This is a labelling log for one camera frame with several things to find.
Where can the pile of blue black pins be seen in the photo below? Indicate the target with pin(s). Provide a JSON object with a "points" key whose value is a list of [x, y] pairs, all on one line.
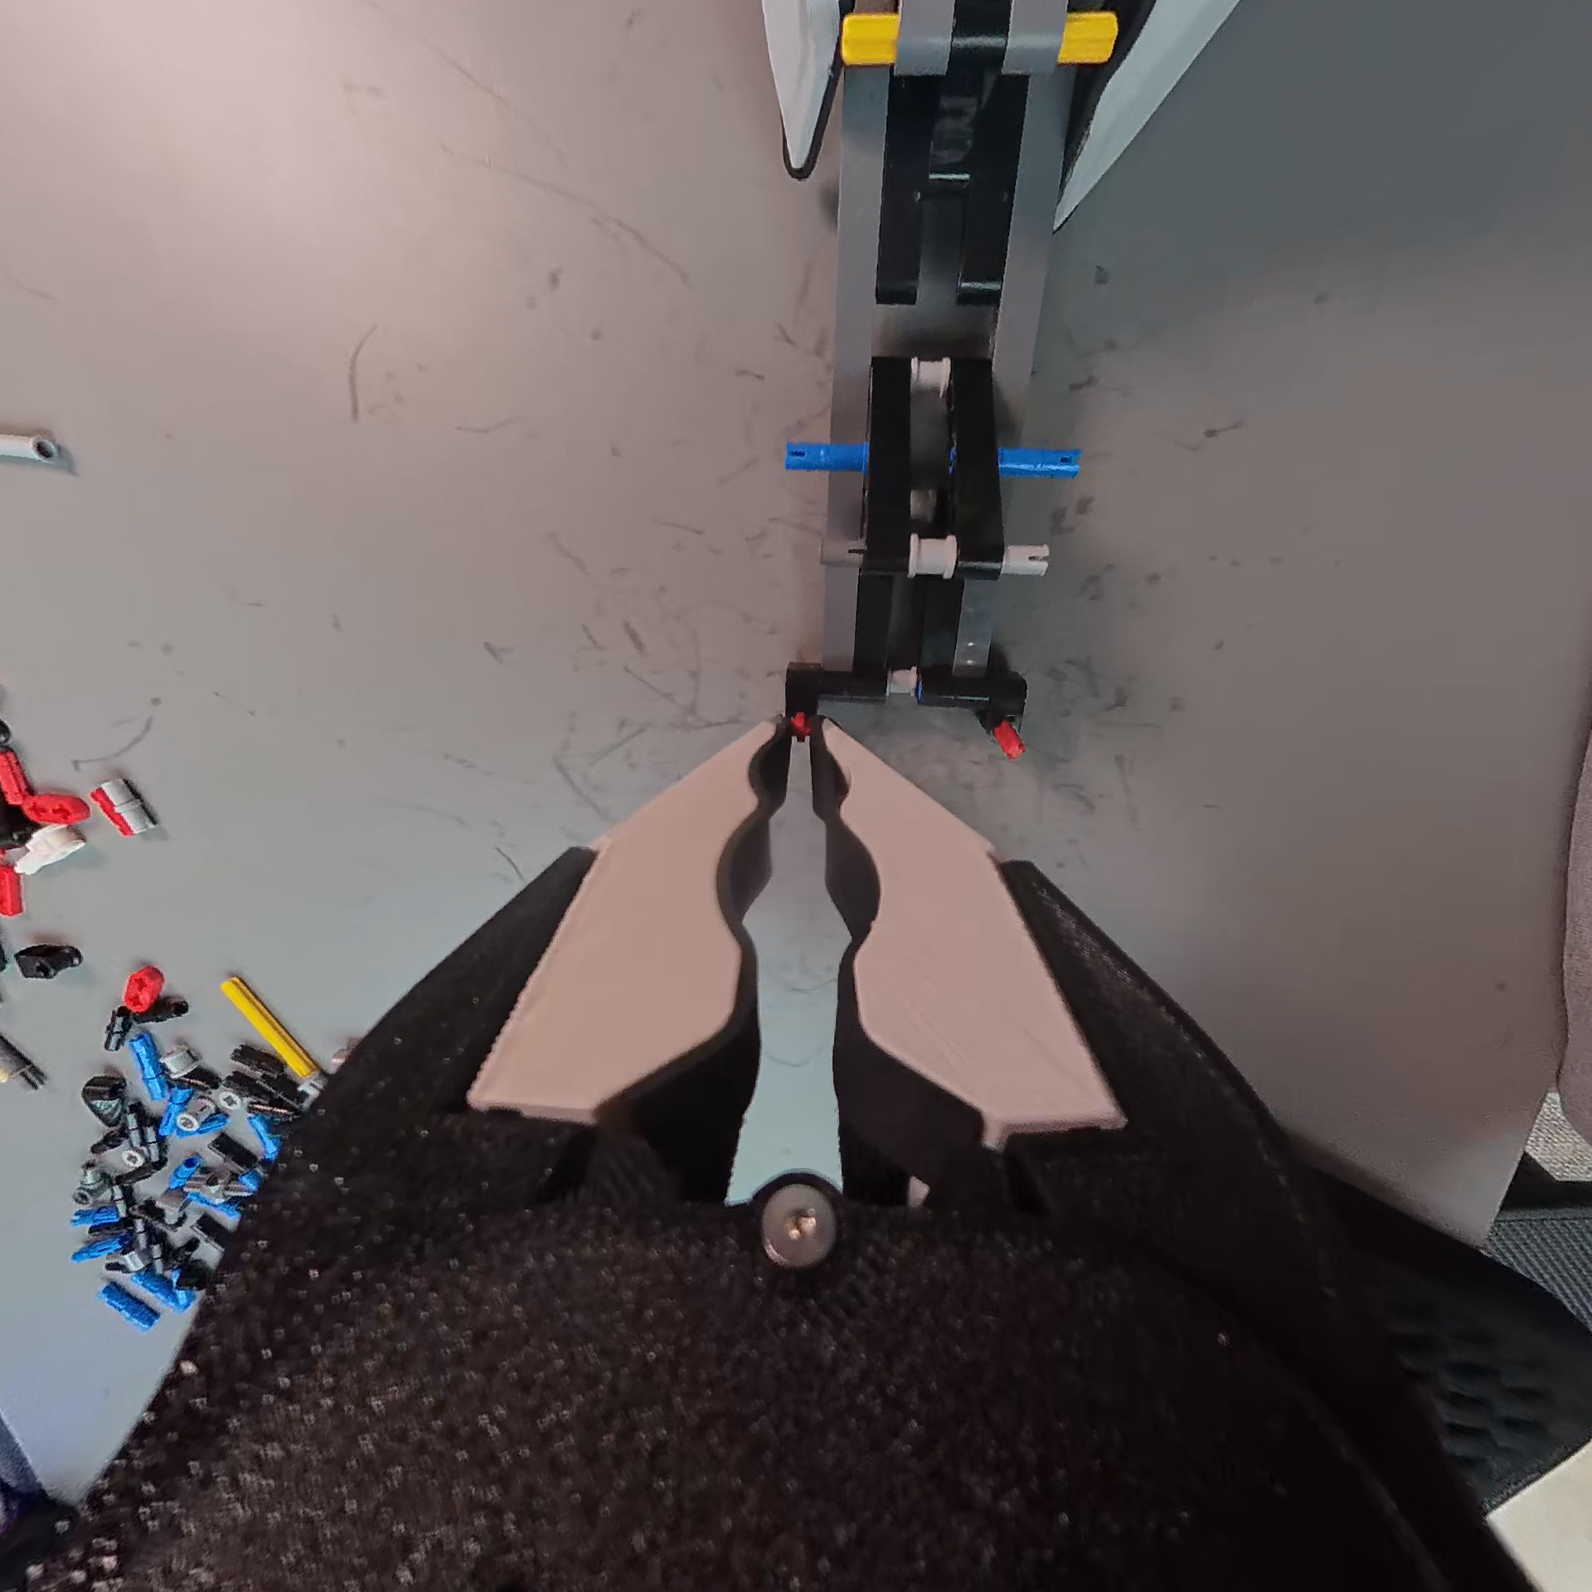
{"points": [[149, 1157]]}

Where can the pile of red white bricks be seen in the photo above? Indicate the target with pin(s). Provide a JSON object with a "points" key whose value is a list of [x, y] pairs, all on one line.
{"points": [[43, 807]]}

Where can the tan black toy pin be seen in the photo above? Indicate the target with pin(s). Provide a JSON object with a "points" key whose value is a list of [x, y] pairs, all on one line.
{"points": [[22, 1060]]}

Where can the black curved toy connector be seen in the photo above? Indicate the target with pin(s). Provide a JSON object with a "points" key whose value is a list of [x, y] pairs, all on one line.
{"points": [[46, 961]]}

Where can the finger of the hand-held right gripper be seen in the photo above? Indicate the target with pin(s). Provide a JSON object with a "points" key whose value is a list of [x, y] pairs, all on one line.
{"points": [[1156, 62], [803, 62]]}

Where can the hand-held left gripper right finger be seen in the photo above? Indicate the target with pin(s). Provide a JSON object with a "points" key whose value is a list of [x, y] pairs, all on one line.
{"points": [[982, 996]]}

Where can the grey toy pin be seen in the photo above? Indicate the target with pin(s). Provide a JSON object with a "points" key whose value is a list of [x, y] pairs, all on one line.
{"points": [[31, 450]]}

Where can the small red toy connector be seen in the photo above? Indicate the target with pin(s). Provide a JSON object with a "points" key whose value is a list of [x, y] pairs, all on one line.
{"points": [[144, 986]]}

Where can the grey black toy brick chassis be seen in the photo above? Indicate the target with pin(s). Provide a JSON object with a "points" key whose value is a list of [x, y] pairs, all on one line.
{"points": [[857, 311]]}

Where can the yellow toy axle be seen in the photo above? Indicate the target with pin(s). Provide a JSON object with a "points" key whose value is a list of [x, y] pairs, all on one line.
{"points": [[267, 1022]]}

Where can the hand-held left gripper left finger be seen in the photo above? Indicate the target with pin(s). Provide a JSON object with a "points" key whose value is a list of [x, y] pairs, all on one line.
{"points": [[609, 983]]}

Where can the grey desk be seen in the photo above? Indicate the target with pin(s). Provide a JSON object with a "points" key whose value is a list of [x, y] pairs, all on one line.
{"points": [[373, 374]]}

